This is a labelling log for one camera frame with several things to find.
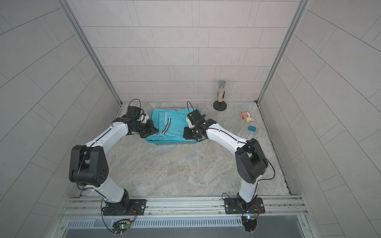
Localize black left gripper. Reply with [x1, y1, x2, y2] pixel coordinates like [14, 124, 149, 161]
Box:
[132, 119, 160, 138]

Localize teal striped pants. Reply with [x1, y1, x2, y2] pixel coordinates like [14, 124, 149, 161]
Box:
[145, 108, 203, 142]

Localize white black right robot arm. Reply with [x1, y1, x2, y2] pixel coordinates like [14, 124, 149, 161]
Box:
[184, 110, 273, 213]

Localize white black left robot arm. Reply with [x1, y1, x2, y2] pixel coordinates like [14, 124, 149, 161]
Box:
[69, 115, 158, 216]

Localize teal plastic basket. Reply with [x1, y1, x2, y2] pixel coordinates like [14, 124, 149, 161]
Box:
[145, 108, 203, 145]

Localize glitter microphone on stand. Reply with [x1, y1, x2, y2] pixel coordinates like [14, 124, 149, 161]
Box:
[213, 80, 227, 111]

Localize red yellow small box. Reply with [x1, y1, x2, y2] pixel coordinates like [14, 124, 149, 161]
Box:
[241, 111, 254, 123]

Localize small teal block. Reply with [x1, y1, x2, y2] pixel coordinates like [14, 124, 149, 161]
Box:
[248, 126, 257, 132]

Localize left circuit board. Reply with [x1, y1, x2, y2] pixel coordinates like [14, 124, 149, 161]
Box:
[112, 219, 132, 236]

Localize circuit board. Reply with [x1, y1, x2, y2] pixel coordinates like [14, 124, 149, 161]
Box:
[112, 219, 132, 236]
[241, 214, 258, 233]

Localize right circuit board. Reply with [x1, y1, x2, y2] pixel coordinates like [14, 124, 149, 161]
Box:
[241, 214, 258, 233]

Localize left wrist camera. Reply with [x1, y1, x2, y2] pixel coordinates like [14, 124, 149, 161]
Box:
[126, 106, 141, 120]

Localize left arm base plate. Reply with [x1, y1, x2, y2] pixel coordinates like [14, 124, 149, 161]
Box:
[101, 199, 147, 216]

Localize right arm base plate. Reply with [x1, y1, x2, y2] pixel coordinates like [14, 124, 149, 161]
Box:
[223, 197, 266, 215]

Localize aluminium mounting rail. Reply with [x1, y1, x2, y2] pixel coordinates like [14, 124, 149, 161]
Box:
[59, 195, 308, 219]

